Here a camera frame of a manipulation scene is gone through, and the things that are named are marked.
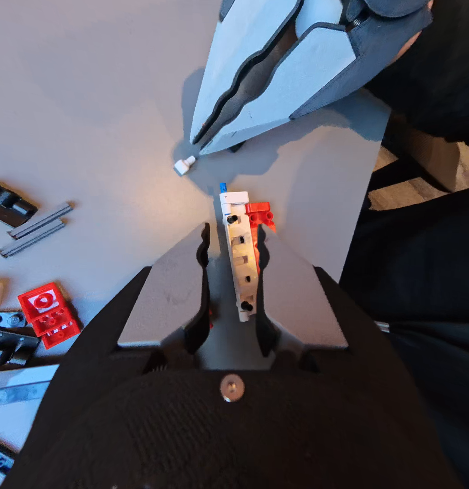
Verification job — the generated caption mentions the grey desk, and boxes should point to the grey desk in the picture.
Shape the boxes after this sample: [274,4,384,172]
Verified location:
[0,0,392,455]

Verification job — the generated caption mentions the white instruction booklet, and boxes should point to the white instruction booklet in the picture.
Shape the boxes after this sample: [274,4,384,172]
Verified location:
[0,364,60,453]

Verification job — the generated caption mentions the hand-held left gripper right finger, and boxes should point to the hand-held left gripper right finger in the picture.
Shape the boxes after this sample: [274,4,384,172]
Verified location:
[255,223,350,358]

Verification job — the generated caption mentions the white and red brick assembly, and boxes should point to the white and red brick assembly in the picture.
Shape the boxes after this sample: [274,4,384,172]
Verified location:
[219,183,276,322]

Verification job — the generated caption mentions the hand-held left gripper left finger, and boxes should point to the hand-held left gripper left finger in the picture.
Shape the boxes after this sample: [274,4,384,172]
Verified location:
[117,222,212,355]

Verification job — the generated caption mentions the small white connector piece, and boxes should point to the small white connector piece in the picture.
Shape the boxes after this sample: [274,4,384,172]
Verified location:
[174,155,197,176]

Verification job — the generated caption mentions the person's legs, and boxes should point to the person's legs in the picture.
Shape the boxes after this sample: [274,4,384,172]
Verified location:
[339,187,469,489]

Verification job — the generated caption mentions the black brick frame piece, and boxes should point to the black brick frame piece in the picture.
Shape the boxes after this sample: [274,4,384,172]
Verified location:
[0,328,41,369]

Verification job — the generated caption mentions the blue-grey brick plate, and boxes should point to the blue-grey brick plate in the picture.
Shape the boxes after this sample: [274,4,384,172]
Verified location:
[0,311,29,329]

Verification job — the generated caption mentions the red brick panel with sticker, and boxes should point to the red brick panel with sticker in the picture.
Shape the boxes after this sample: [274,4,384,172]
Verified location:
[17,282,82,350]

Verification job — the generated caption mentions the black curved brick piece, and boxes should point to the black curved brick piece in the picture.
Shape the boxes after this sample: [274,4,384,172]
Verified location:
[0,180,39,228]

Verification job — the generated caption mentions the person's right forearm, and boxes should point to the person's right forearm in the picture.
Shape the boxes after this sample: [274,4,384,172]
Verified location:
[366,0,469,146]

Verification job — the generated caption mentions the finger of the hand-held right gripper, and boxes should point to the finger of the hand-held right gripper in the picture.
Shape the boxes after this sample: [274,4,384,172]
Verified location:
[189,0,304,145]
[199,25,372,156]

